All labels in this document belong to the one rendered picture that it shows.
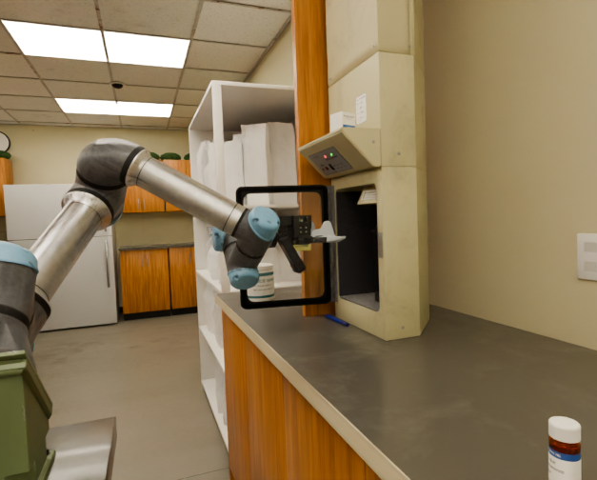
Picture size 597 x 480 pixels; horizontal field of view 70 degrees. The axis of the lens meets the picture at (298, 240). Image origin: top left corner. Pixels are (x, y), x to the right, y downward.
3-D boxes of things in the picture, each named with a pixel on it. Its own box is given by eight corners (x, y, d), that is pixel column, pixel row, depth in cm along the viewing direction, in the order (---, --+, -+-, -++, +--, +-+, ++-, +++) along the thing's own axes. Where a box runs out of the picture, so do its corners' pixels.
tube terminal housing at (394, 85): (397, 309, 153) (391, 92, 149) (460, 330, 123) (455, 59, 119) (334, 316, 145) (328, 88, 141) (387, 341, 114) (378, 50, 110)
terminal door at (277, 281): (331, 303, 143) (328, 184, 141) (240, 310, 137) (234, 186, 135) (330, 303, 143) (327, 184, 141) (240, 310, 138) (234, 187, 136)
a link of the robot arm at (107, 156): (101, 109, 97) (288, 210, 101) (96, 147, 104) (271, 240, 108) (68, 128, 88) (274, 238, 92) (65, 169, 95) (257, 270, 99)
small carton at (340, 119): (343, 137, 123) (342, 116, 123) (355, 134, 119) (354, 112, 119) (330, 136, 120) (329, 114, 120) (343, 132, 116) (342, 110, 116)
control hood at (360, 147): (330, 178, 142) (329, 149, 142) (382, 166, 112) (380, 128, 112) (298, 178, 138) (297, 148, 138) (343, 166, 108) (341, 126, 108)
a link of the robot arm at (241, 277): (240, 264, 98) (231, 229, 105) (225, 291, 105) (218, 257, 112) (270, 266, 102) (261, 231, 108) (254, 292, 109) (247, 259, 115)
